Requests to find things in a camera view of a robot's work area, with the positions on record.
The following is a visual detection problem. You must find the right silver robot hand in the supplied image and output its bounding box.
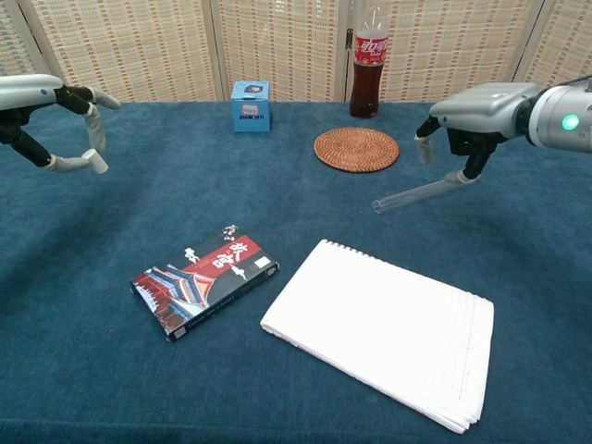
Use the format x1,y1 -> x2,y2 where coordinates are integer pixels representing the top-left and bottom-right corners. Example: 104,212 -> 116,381
414,82 -> 540,186

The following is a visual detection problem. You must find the red and black book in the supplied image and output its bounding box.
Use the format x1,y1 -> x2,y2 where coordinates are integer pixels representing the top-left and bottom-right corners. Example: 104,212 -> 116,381
130,223 -> 281,344

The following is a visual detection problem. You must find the cola bottle with red cap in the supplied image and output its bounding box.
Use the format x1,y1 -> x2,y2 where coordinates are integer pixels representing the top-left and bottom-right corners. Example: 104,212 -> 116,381
349,0 -> 389,119

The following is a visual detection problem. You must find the clear glass test tube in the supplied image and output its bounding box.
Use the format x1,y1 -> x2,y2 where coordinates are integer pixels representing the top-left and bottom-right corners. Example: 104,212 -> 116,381
372,179 -> 457,216

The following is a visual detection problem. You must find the blue table cloth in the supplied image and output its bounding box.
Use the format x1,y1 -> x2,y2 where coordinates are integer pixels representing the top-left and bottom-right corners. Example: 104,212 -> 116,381
0,99 -> 592,444

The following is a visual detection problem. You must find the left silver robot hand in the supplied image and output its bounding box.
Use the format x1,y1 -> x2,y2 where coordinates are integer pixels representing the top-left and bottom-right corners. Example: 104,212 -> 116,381
0,73 -> 122,176

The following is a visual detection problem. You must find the bamboo folding screen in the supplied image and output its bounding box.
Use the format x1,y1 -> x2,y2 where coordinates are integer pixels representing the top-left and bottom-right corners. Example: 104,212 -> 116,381
0,0 -> 592,110

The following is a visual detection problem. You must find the round woven rattan coaster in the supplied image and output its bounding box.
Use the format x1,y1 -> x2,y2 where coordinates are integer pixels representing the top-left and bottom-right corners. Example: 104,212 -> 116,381
313,127 -> 401,174

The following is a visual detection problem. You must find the small light blue box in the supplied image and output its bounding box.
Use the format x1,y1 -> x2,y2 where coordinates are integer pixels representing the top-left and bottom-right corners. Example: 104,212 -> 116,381
230,80 -> 272,133

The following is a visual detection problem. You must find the white tube cap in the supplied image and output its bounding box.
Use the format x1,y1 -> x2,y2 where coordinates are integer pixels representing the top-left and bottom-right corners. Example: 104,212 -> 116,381
81,149 -> 109,175

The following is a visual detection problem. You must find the white spiral notebook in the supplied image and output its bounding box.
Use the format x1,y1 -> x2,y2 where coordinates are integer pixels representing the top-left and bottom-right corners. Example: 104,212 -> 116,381
260,239 -> 495,435

